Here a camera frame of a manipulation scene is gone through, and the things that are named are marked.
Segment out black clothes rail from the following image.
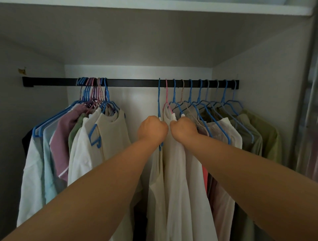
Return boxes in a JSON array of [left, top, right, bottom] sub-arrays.
[[22, 76, 240, 90]]

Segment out person's left hand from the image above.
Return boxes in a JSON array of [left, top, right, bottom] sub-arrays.
[[136, 116, 169, 149]]

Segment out pink plastic hanger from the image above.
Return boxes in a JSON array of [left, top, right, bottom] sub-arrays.
[[163, 79, 173, 115]]

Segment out person's right hand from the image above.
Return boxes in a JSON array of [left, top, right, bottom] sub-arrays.
[[170, 117, 199, 146]]

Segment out white wardrobe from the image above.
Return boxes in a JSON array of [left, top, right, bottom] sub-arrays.
[[0, 0, 318, 241]]

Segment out beige plastic hanger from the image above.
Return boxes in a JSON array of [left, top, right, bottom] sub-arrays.
[[174, 79, 199, 120]]

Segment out person's left forearm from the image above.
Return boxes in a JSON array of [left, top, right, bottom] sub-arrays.
[[2, 139, 159, 241]]

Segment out clothes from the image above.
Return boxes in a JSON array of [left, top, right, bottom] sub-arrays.
[[16, 103, 143, 241]]

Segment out person's right forearm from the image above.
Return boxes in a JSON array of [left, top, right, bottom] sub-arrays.
[[184, 134, 318, 241]]

